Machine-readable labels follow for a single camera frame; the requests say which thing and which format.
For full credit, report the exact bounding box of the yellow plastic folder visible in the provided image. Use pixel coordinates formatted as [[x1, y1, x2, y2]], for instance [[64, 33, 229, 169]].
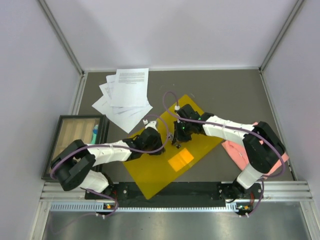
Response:
[[124, 94, 224, 200]]

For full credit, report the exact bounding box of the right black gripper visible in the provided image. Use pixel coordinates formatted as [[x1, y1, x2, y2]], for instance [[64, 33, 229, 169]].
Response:
[[173, 120, 194, 146]]

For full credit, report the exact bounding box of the left aluminium frame post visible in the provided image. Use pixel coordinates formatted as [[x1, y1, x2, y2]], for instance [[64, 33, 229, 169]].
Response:
[[36, 0, 86, 76]]

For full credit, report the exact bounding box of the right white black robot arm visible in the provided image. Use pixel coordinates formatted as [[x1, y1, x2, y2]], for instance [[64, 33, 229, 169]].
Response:
[[172, 104, 286, 200]]

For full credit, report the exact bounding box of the white paper stack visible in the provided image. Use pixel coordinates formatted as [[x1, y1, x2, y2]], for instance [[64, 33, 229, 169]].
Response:
[[92, 74, 153, 133]]

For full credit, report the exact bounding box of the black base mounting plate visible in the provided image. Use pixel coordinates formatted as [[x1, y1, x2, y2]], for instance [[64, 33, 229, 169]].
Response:
[[84, 181, 265, 208]]

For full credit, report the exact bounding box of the right aluminium frame post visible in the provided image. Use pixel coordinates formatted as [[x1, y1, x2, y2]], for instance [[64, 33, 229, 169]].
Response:
[[258, 0, 307, 73]]

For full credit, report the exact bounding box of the aluminium frame post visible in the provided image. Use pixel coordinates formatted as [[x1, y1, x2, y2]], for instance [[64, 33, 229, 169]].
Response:
[[258, 0, 307, 73], [36, 0, 86, 76]]

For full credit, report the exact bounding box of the black framed wooden tray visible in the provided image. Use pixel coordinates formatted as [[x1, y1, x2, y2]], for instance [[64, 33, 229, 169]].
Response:
[[41, 115, 110, 182]]

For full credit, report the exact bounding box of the grey slotted cable duct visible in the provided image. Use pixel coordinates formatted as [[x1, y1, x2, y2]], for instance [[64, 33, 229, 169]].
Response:
[[50, 202, 252, 213]]

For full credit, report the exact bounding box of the printed paper sheet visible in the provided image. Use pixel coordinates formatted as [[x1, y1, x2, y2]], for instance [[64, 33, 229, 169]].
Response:
[[110, 68, 149, 107]]

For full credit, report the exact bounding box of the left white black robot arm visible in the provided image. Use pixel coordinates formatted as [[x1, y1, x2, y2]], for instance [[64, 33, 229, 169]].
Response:
[[50, 120, 165, 199]]

